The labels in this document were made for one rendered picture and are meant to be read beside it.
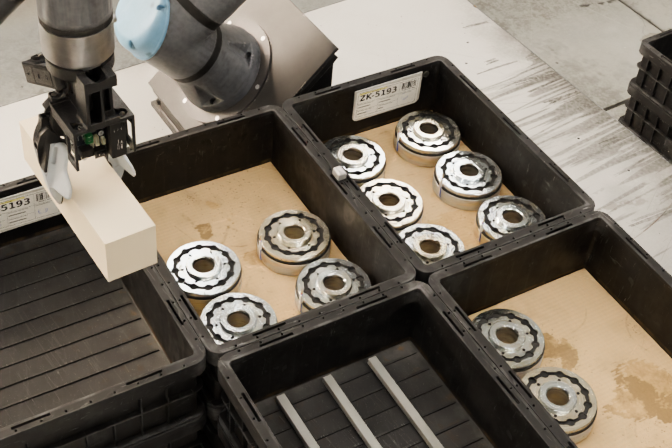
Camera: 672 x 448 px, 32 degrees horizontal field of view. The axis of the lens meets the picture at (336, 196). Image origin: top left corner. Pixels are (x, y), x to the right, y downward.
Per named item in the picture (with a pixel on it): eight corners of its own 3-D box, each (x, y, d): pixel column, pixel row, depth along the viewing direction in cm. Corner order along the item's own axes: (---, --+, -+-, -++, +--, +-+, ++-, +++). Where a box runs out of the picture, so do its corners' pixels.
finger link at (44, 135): (32, 174, 130) (45, 108, 125) (27, 166, 131) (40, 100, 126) (71, 170, 133) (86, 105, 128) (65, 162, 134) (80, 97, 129)
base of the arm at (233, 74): (175, 84, 202) (137, 60, 194) (228, 15, 200) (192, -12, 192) (220, 129, 193) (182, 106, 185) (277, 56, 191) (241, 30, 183)
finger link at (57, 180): (52, 230, 131) (67, 164, 126) (31, 199, 134) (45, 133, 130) (78, 227, 133) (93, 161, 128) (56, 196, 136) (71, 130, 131)
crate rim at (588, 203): (277, 114, 177) (277, 101, 176) (440, 64, 189) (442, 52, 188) (420, 288, 153) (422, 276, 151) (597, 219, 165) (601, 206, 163)
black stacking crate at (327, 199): (95, 220, 172) (89, 161, 164) (274, 162, 184) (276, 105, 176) (212, 417, 147) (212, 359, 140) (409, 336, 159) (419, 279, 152)
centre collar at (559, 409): (529, 392, 147) (530, 389, 147) (559, 377, 149) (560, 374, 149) (554, 420, 144) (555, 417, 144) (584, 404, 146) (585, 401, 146)
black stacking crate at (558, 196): (276, 162, 184) (279, 105, 176) (432, 111, 196) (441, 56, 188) (412, 335, 160) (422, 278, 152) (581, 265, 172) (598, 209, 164)
